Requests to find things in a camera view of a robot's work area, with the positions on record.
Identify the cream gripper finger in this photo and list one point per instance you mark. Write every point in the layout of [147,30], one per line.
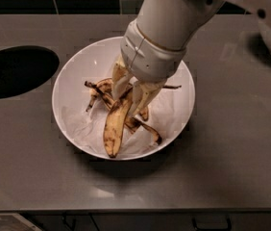
[143,94]
[121,77]

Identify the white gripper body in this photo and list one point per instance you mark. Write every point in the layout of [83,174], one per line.
[149,59]

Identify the spotted banana peel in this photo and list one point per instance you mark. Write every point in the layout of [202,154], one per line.
[118,118]

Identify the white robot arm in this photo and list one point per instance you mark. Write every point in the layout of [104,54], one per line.
[155,42]

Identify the white ceramic bowl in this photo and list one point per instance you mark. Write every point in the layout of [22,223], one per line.
[94,63]

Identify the white paper napkin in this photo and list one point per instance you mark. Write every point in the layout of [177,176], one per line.
[84,111]

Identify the black round countertop hole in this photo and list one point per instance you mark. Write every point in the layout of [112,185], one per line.
[24,68]

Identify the black drawer handle right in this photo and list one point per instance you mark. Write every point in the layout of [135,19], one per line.
[212,224]

